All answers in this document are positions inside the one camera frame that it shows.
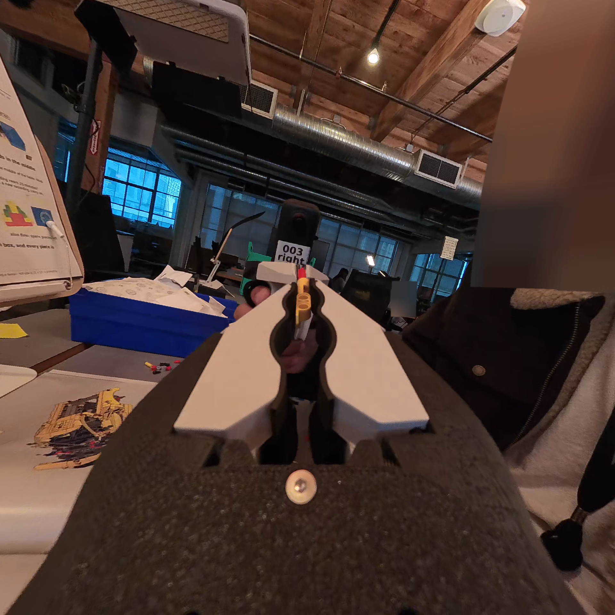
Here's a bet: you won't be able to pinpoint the white printed instruction sheet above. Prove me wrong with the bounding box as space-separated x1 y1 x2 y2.
0 58 82 290

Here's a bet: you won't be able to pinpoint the blue plastic bin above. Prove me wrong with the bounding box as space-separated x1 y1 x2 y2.
69 286 239 359

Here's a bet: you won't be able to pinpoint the tall paned window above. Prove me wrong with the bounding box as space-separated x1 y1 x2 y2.
199 183 474 299

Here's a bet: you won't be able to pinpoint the large paned window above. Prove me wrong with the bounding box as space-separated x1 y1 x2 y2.
101 146 184 228

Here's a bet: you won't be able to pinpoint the black metal post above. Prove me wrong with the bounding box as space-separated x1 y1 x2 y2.
65 41 104 212

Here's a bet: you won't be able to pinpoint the black lanyard strap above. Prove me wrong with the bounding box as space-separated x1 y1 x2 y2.
577 432 615 518

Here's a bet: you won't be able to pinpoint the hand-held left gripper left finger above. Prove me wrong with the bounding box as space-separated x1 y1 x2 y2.
174 282 295 452

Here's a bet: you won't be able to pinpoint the crumpled white printed bags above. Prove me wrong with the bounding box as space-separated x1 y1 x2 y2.
84 264 229 318

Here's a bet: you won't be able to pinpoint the wooden metal jointed arm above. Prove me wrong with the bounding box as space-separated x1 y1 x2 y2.
207 211 266 289

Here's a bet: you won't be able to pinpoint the wooden document stand with sheet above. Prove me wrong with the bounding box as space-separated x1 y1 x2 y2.
0 53 85 308

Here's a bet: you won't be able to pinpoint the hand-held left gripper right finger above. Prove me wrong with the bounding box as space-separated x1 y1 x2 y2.
311 279 429 455

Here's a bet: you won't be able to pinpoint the silver ventilation duct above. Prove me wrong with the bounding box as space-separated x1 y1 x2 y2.
144 55 483 203

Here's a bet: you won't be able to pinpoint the white round ceiling speaker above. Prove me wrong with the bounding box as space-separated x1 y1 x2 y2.
475 0 527 37

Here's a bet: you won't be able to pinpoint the open instruction booklet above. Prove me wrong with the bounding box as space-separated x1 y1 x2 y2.
0 369 161 555

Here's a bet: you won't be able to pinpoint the white air vent grille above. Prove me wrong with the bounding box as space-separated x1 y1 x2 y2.
239 79 279 119
414 148 465 189

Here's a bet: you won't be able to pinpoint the green plastic board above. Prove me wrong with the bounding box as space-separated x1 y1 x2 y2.
239 242 318 299

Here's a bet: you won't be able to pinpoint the person's right hand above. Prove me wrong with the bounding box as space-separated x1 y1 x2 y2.
233 287 321 374

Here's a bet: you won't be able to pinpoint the yellow connector brick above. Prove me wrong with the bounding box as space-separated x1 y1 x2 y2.
295 278 314 325

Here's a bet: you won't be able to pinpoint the black badge reel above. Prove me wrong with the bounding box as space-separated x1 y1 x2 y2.
540 506 590 573

